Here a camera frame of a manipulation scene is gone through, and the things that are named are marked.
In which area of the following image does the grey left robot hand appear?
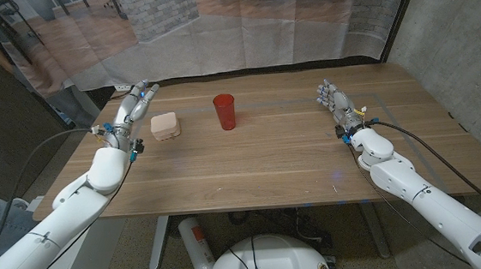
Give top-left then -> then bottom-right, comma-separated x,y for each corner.
89,78 -> 166,155

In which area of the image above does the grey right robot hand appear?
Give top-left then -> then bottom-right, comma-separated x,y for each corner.
315,76 -> 369,140

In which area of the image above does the red plastic cup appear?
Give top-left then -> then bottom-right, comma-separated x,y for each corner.
212,93 -> 237,132

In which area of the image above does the white power strip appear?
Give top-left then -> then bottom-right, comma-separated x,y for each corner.
114,82 -> 140,93

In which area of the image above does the black backdrop stand pole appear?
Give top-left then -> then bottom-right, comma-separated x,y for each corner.
376,0 -> 431,63

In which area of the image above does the white table leg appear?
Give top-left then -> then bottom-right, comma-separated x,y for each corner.
145,215 -> 174,269
359,200 -> 392,261

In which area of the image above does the printed room backdrop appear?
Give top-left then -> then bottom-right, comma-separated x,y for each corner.
0,0 -> 424,101

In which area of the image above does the white cylinder with orange label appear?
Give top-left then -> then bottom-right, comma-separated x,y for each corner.
177,215 -> 218,269

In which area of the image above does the white round robot torso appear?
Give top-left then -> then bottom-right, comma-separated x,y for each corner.
205,229 -> 333,269

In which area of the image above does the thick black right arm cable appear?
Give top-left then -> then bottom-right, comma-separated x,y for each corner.
368,111 -> 481,236

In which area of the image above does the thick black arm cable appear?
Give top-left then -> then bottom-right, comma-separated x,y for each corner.
368,111 -> 481,236
0,127 -> 108,269

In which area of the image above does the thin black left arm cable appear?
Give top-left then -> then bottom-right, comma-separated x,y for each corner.
32,159 -> 142,269

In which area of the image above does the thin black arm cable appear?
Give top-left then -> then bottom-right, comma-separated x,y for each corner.
346,134 -> 471,269
32,159 -> 142,269

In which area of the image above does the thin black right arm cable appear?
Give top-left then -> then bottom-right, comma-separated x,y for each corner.
346,134 -> 471,269

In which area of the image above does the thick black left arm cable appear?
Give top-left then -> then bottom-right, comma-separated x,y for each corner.
0,127 -> 108,269

